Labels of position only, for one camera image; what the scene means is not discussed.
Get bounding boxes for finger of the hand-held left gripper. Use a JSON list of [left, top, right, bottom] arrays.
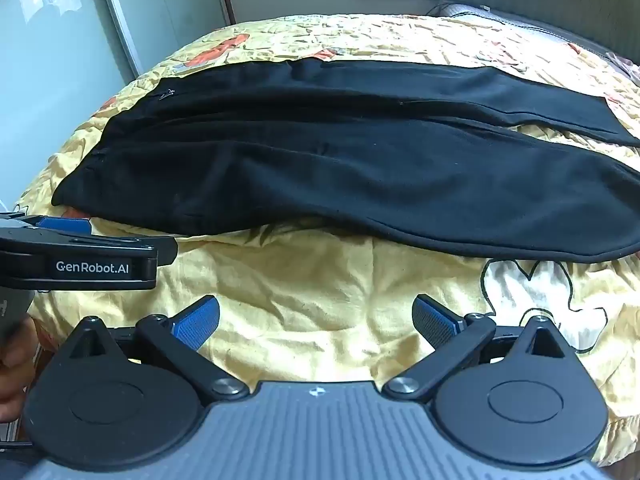
[[0, 215, 94, 235], [60, 232, 179, 267]]

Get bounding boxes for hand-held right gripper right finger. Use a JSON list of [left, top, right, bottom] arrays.
[[383, 295, 567, 403]]

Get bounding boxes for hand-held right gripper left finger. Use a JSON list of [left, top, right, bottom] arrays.
[[67, 295, 248, 403]]

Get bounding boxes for black pants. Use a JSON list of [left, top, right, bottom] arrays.
[[50, 57, 640, 264]]

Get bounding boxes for person's left hand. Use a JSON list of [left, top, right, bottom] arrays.
[[0, 317, 40, 423]]

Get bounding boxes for yellow printed bedsheet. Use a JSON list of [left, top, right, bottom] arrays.
[[10, 12, 640, 461]]

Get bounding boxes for glass wardrobe door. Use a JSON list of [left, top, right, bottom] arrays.
[[100, 0, 224, 80], [0, 0, 146, 213]]

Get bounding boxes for grey pillow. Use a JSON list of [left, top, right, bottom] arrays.
[[425, 2, 640, 67]]

